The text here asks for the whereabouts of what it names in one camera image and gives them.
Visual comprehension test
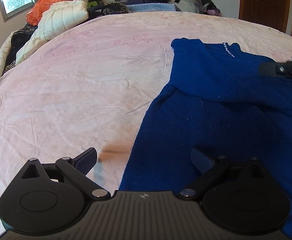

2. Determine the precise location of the blue beaded sweater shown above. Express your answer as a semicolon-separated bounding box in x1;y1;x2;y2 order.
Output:
120;38;292;239

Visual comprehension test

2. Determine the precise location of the purple bag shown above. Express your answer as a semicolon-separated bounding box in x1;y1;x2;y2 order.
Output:
206;8;221;17

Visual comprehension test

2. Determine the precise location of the pink bed blanket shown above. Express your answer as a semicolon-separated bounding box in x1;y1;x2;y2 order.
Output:
0;11;292;235

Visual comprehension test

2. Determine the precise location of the light blue towel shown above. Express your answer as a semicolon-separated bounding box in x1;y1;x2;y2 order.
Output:
126;3;181;12

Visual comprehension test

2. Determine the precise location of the dark patterned garment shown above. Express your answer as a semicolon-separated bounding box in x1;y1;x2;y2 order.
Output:
101;2;129;16

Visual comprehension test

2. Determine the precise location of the cream quilted jacket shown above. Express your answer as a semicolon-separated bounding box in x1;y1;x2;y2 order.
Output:
15;0;88;65

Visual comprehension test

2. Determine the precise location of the orange plastic bag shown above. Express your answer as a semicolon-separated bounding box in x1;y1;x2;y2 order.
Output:
26;0;72;25

